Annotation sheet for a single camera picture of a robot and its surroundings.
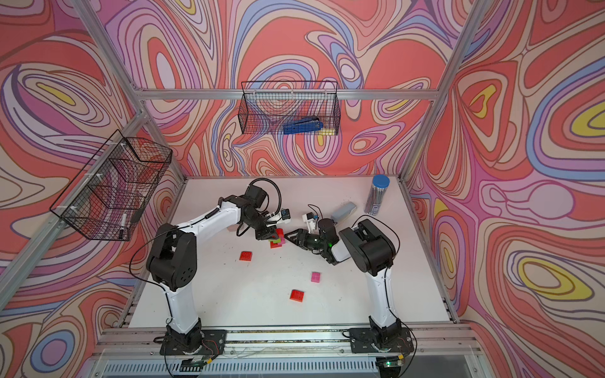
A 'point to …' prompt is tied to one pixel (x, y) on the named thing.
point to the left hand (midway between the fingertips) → (277, 231)
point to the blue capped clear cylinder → (380, 183)
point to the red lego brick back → (246, 256)
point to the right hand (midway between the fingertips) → (289, 244)
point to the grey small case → (343, 212)
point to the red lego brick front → (297, 295)
